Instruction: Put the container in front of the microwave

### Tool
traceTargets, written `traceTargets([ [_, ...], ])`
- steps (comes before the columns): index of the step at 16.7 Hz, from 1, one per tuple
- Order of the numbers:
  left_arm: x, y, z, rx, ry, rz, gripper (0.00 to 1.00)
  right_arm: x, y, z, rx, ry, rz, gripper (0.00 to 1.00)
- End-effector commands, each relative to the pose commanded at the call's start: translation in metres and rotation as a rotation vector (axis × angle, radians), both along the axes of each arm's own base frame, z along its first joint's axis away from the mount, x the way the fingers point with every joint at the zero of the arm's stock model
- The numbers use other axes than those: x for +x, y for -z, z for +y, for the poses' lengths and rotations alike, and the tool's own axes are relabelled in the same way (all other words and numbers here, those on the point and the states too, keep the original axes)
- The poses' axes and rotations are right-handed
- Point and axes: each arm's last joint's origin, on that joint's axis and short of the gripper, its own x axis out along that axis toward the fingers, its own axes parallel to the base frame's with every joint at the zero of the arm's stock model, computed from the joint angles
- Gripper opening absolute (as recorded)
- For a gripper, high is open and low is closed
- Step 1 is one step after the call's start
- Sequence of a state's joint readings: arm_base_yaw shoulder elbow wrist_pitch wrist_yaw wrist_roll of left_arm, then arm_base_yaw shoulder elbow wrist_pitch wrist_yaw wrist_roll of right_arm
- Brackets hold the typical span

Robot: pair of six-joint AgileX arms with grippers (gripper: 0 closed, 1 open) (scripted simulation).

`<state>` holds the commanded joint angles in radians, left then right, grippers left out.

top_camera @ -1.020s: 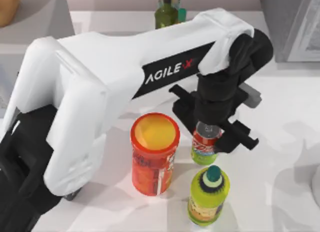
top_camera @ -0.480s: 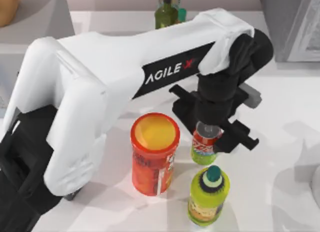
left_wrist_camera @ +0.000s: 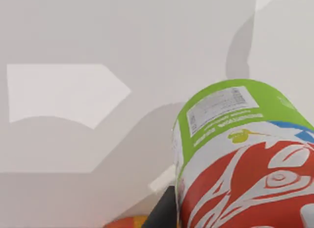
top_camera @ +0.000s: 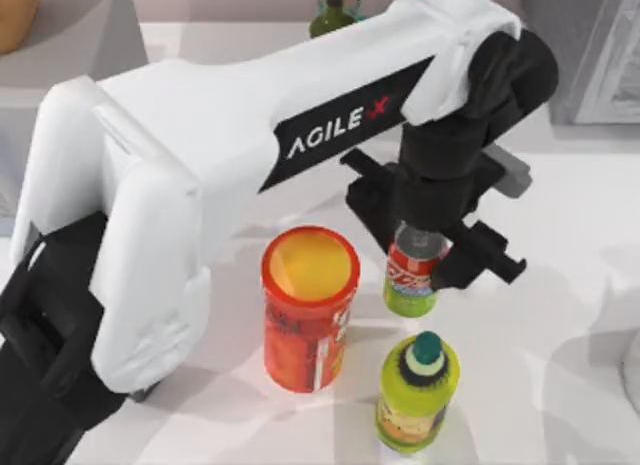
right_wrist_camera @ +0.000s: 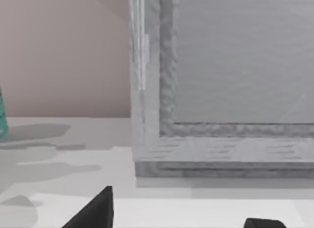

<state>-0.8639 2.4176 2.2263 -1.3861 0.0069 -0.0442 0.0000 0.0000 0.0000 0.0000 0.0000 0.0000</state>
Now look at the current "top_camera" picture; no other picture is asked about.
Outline red and green can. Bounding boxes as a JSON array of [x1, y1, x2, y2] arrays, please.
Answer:
[[382, 221, 454, 317]]

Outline orange cylindrical can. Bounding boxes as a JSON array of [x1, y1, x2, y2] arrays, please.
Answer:
[[261, 225, 363, 391]]

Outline yellow-green bottle with teal cap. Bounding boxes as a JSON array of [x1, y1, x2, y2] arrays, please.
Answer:
[[374, 330, 462, 449]]

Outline dark green bottle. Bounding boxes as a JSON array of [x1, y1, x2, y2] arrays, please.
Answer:
[[308, 0, 372, 39]]

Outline grey ribbed rack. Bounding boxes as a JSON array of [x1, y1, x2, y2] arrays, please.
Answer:
[[568, 0, 640, 127]]

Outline tan wicker basket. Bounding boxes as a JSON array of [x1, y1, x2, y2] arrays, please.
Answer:
[[0, 0, 45, 55]]

